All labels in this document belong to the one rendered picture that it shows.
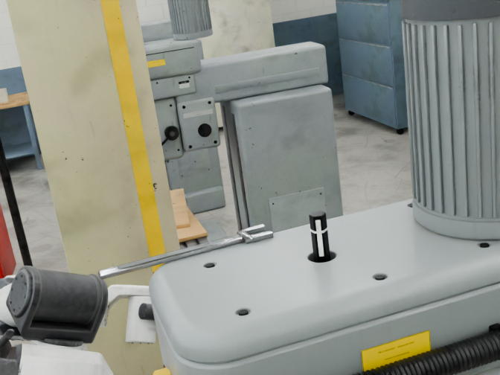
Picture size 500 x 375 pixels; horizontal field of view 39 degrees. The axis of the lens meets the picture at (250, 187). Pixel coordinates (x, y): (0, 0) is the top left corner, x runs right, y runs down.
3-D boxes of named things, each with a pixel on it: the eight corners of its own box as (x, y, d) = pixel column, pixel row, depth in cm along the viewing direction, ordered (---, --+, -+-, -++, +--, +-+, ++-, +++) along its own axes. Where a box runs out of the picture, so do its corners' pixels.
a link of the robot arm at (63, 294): (4, 322, 128) (36, 318, 118) (10, 272, 131) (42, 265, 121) (63, 327, 136) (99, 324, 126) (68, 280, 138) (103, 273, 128)
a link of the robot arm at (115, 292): (157, 329, 157) (95, 327, 156) (160, 289, 159) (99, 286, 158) (155, 328, 150) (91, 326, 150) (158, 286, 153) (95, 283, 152)
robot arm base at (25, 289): (-6, 330, 126) (18, 346, 117) (10, 259, 127) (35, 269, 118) (71, 335, 135) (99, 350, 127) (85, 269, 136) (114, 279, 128)
